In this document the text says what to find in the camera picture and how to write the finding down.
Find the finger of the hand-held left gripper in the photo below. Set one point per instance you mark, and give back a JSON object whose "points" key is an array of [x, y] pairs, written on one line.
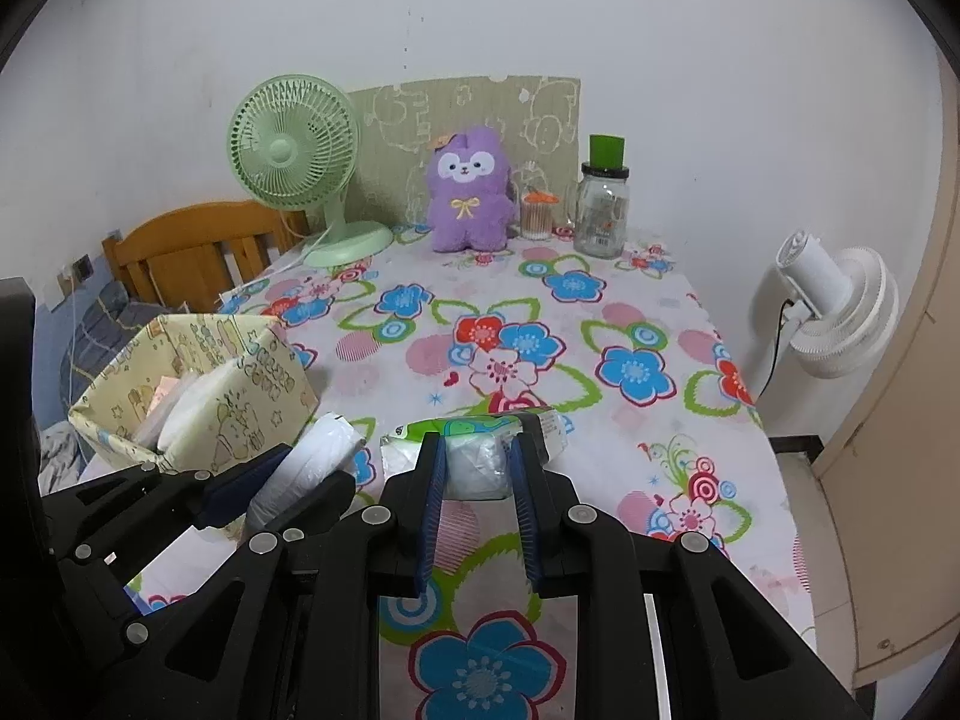
{"points": [[232, 491], [322, 502]]}

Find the green patterned board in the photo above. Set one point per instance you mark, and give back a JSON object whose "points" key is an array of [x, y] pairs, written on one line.
{"points": [[390, 112]]}

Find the white standing fan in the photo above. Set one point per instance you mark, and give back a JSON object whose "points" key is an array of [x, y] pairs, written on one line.
{"points": [[847, 315]]}

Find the blue plaid pillow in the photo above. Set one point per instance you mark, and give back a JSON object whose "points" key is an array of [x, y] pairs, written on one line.
{"points": [[97, 315]]}

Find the green desk fan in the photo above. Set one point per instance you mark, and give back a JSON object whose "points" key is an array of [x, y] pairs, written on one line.
{"points": [[285, 142]]}

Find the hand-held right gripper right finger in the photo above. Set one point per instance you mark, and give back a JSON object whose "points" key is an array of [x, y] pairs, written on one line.
{"points": [[525, 517]]}

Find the yellow printed storage box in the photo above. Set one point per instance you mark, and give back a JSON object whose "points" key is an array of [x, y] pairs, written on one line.
{"points": [[270, 382]]}

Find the green tissue packet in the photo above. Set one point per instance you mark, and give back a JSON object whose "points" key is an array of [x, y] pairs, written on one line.
{"points": [[472, 465]]}

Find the purple plush toy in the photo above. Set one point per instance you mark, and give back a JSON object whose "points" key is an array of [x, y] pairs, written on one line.
{"points": [[465, 217]]}

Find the white cloth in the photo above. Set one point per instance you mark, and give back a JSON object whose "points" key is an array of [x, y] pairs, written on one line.
{"points": [[195, 405]]}

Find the glass jar with green lid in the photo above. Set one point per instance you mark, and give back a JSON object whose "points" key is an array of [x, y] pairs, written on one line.
{"points": [[600, 217]]}

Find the wooden bed headboard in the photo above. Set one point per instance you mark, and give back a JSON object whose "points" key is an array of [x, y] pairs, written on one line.
{"points": [[187, 240]]}

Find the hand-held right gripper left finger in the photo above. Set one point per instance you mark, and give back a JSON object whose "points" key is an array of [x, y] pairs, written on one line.
{"points": [[431, 517]]}

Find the toothpick holder with orange lid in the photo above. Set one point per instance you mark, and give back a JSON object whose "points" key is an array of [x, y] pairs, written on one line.
{"points": [[538, 221]]}

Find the beige door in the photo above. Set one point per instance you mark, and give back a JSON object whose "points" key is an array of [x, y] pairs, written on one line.
{"points": [[900, 502]]}

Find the floral tablecloth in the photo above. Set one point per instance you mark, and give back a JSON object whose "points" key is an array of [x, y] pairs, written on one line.
{"points": [[600, 330]]}

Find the wall socket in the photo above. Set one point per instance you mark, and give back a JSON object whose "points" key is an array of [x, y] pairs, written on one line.
{"points": [[81, 266]]}

